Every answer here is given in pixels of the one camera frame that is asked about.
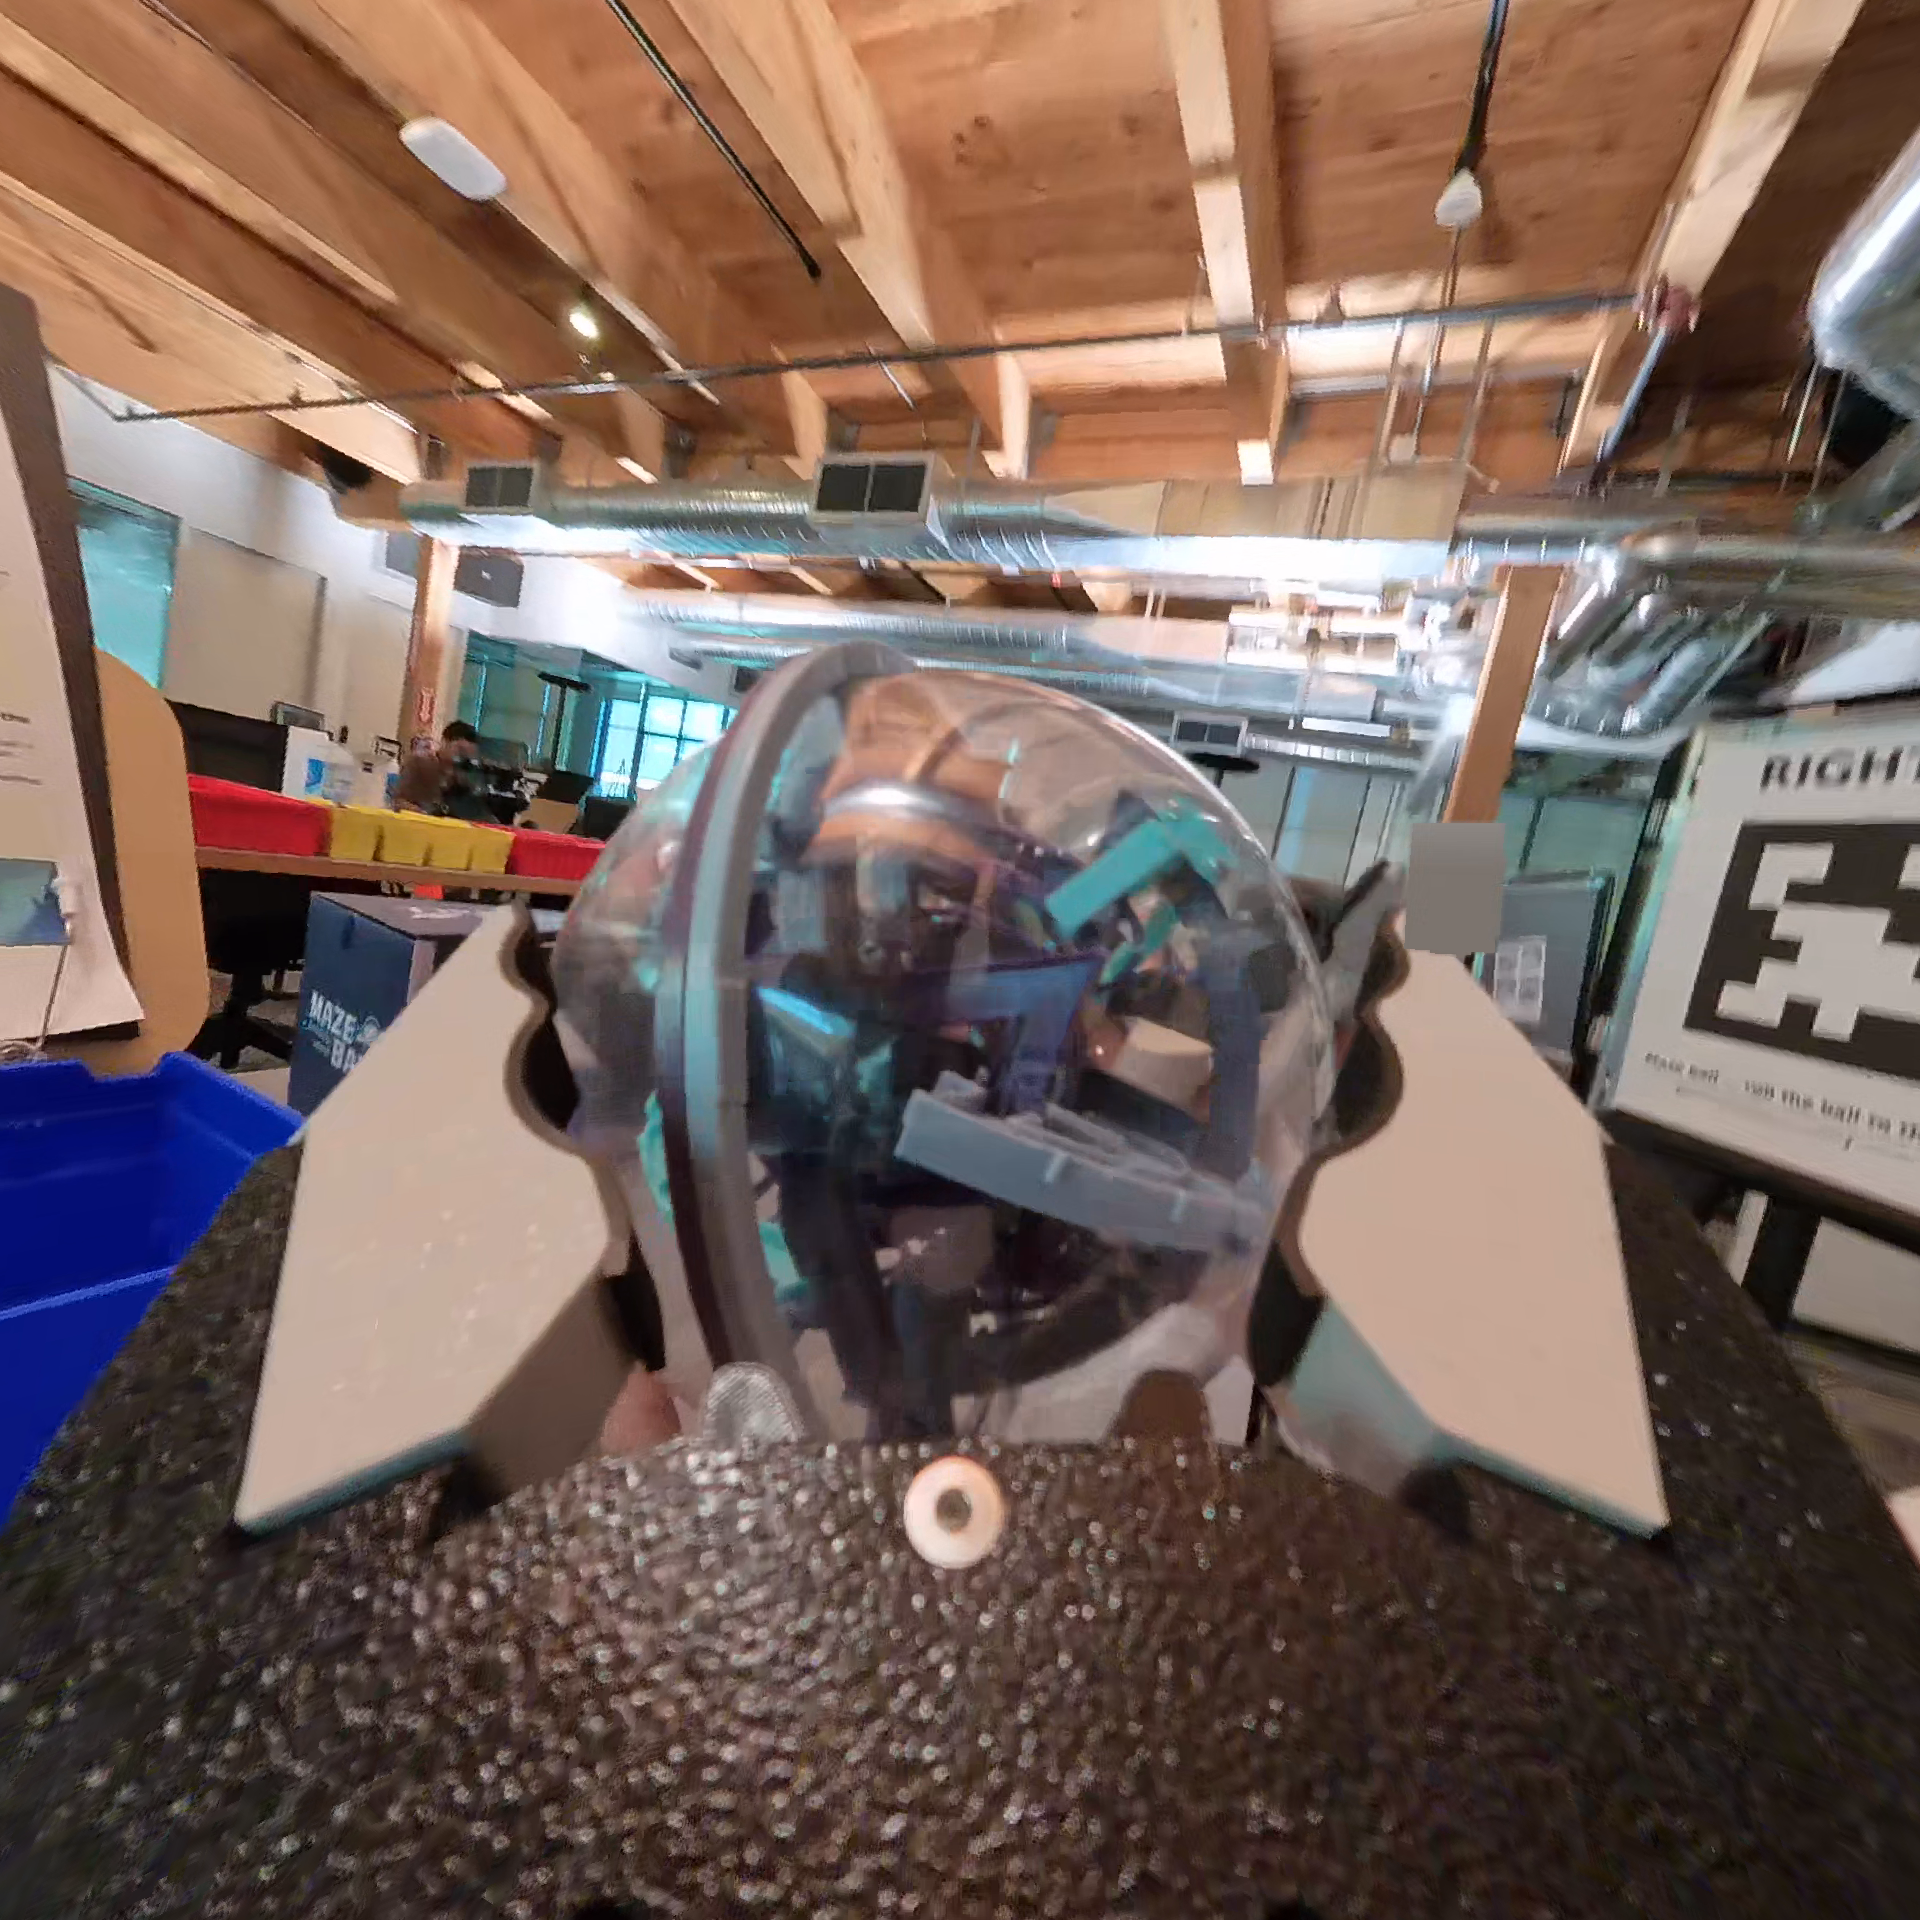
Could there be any blue plastic bin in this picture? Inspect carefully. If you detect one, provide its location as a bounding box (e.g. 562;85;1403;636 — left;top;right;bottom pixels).
0;1049;305;1517

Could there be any brown cardboard board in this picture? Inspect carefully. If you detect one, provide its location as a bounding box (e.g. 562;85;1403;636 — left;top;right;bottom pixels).
95;651;215;1055

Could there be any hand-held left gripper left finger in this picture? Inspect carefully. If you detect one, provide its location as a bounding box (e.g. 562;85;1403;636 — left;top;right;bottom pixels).
231;903;666;1535

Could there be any framed black-white marker sign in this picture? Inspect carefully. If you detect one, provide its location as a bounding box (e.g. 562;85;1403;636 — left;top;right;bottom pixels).
1590;719;1920;1236

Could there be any dark toy packaging box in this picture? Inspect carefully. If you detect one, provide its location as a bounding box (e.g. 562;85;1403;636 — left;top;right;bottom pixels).
288;892;499;1120

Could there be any white ceiling device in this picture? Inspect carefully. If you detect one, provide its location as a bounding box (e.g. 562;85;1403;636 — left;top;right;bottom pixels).
395;115;509;202

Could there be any clear plastic maze ball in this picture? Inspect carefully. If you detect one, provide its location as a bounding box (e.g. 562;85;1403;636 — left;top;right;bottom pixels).
542;642;1341;1450

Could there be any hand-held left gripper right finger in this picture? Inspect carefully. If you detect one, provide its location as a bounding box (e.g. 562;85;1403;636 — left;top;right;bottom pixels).
1244;917;1672;1539

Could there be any silver ventilation duct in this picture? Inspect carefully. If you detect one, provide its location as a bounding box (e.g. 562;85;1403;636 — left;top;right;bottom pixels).
395;450;1920;601
1804;150;1920;384

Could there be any printed instruction sheet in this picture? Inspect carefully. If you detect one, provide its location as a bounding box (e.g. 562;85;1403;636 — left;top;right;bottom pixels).
0;283;148;1051

